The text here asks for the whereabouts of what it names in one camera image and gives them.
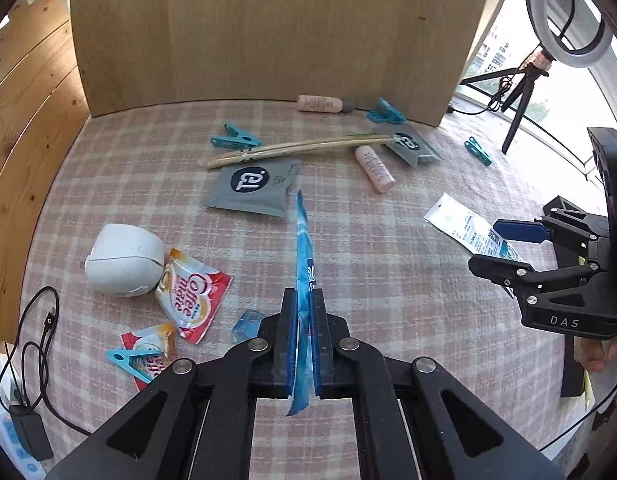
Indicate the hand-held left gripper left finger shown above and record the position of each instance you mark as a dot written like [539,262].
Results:
[290,365]

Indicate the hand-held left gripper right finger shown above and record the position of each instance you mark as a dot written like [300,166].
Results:
[316,370]

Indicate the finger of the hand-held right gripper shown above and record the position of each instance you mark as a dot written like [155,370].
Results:
[518,230]
[493,267]

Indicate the white green printed sachet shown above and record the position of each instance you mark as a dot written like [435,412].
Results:
[463,225]

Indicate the long blue sachet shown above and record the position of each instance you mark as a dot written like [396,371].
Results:
[304,260]

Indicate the person's right hand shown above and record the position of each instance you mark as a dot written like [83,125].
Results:
[595,355]

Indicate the light blue clear sachet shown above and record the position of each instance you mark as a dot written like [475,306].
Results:
[247,326]

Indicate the teal clothespin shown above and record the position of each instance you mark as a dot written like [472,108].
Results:
[236,137]
[478,151]
[131,360]
[386,112]

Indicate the pink plaid tablecloth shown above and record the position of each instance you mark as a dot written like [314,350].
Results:
[388,270]

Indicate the black tripod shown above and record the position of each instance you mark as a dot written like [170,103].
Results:
[515,120]

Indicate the red white creamer sachet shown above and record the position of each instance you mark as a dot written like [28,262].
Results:
[151,342]
[191,300]

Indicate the grey logo packet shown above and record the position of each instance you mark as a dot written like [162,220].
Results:
[256,187]
[413,146]

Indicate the pale cosmetic tube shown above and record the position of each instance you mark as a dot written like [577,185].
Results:
[378,167]
[318,104]

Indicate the row of apartment buildings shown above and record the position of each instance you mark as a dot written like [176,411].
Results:
[493,50]

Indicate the white rounded plastic case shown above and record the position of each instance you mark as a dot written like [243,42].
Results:
[123,265]

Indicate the bamboo chopstick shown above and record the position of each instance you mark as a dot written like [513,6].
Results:
[268,156]
[298,146]

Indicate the black power adapter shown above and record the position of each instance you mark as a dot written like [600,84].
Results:
[32,432]

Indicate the white power strip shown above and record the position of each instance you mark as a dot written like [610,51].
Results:
[11,447]

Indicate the light wooden cabinet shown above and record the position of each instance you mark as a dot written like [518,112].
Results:
[268,35]

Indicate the pine plank panel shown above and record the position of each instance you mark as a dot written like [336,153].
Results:
[23,125]

